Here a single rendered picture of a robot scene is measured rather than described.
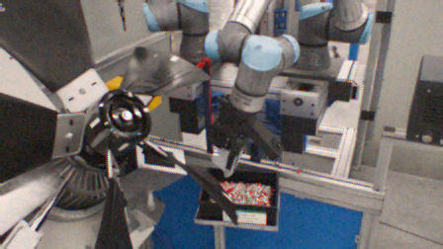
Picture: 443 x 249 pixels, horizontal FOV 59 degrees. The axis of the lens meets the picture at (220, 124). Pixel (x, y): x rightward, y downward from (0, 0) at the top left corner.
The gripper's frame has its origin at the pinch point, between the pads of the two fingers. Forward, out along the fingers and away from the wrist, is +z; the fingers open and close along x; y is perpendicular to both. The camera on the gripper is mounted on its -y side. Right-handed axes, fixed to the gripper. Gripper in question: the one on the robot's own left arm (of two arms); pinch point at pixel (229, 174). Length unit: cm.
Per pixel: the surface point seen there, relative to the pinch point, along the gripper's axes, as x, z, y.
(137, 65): -5.0, -14.0, 33.4
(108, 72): -62, 32, 83
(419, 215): -132, 76, -87
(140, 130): 17.9, -14.7, 16.7
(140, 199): 13.3, 8.8, 16.1
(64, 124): 28.0, -16.3, 26.8
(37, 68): 21.1, -19.5, 40.5
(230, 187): -13.1, 15.8, 1.0
